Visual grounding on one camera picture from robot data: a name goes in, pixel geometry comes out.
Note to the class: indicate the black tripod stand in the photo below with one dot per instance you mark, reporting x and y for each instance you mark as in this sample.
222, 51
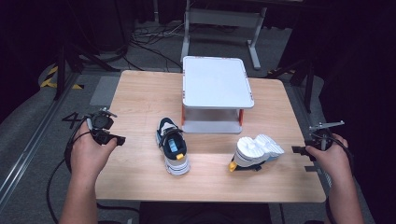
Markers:
62, 68
308, 81

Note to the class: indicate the person's left hand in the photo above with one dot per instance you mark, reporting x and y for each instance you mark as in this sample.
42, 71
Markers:
87, 155

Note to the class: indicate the white two-tier shoe rack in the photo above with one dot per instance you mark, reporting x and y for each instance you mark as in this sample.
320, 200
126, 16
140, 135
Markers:
216, 82

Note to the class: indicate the grey metal desk frame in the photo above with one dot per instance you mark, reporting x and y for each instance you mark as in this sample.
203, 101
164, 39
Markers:
224, 18

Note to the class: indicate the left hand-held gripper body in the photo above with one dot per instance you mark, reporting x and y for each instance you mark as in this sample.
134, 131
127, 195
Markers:
100, 122

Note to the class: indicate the navy and white sneaker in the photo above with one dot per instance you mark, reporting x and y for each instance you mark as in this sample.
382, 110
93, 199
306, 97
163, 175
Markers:
174, 152
255, 152

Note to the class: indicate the person's right hand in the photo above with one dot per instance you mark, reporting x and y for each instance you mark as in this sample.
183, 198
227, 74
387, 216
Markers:
334, 165

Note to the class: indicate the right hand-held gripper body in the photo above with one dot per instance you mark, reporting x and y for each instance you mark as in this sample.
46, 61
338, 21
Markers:
322, 138

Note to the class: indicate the grey metal floor rail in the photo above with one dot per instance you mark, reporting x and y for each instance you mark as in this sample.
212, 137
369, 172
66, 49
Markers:
28, 146

